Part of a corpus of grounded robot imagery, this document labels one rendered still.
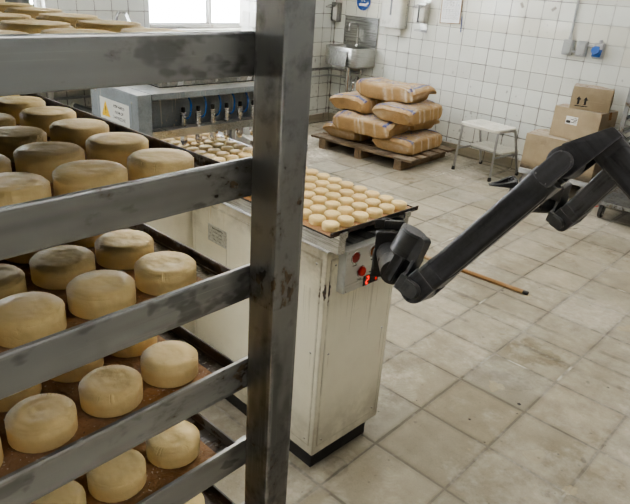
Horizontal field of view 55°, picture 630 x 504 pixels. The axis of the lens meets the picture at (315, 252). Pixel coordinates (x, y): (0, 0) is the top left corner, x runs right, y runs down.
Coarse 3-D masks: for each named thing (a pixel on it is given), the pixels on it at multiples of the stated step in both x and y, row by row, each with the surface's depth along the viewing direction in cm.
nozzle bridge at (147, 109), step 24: (96, 96) 212; (120, 96) 200; (144, 96) 194; (168, 96) 200; (192, 96) 206; (216, 96) 223; (240, 96) 230; (120, 120) 204; (144, 120) 196; (168, 120) 212; (192, 120) 219; (216, 120) 226; (240, 120) 229
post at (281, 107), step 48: (288, 0) 40; (288, 48) 41; (288, 96) 42; (288, 144) 44; (288, 192) 46; (288, 240) 48; (288, 288) 50; (288, 336) 52; (288, 384) 54; (288, 432) 56
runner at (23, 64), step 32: (128, 32) 36; (160, 32) 37; (192, 32) 39; (224, 32) 40; (0, 64) 31; (32, 64) 32; (64, 64) 33; (96, 64) 35; (128, 64) 36; (160, 64) 38; (192, 64) 39; (224, 64) 41
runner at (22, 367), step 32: (192, 288) 46; (224, 288) 48; (96, 320) 41; (128, 320) 42; (160, 320) 45; (192, 320) 47; (32, 352) 38; (64, 352) 39; (96, 352) 41; (0, 384) 37; (32, 384) 38
